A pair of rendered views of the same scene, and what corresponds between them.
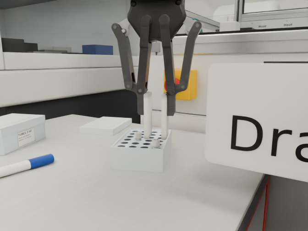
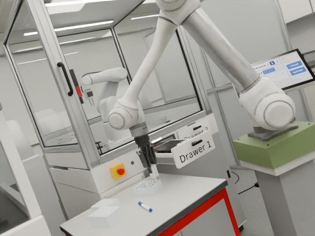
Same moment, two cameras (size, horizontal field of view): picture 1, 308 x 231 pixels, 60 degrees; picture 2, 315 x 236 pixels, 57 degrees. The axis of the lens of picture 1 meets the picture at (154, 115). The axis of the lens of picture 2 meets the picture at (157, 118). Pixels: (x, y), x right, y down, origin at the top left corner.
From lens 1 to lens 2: 1.34 m
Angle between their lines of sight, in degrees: 65
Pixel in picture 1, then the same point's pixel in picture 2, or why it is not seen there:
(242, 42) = (130, 146)
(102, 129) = (114, 201)
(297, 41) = not seen: hidden behind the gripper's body
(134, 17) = (142, 147)
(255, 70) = (179, 146)
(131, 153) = (155, 185)
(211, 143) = (178, 164)
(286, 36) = not seen: hidden behind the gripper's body
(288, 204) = not seen: hidden behind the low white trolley
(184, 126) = (123, 188)
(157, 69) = (102, 171)
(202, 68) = (120, 161)
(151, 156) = (159, 182)
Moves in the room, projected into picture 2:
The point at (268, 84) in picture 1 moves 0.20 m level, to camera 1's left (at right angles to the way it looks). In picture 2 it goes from (182, 148) to (169, 161)
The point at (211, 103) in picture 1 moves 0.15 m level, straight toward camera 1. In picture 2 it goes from (175, 156) to (200, 152)
